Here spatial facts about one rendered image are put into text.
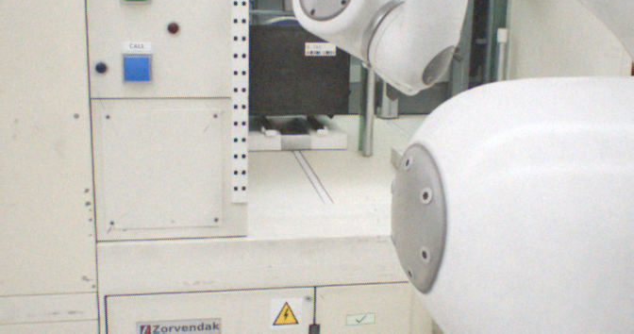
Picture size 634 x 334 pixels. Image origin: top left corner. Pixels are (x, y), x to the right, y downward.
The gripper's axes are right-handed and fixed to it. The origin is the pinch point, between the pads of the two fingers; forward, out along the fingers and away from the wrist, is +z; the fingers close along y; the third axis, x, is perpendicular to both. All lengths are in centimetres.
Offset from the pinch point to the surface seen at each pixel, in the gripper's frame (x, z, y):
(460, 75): 33, 87, -2
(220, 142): 11.6, -12.9, -25.1
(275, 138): 34, 36, -33
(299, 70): 38, 34, -19
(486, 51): 33, 91, 6
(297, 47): 40, 33, -16
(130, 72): 21.2, -24.0, -23.5
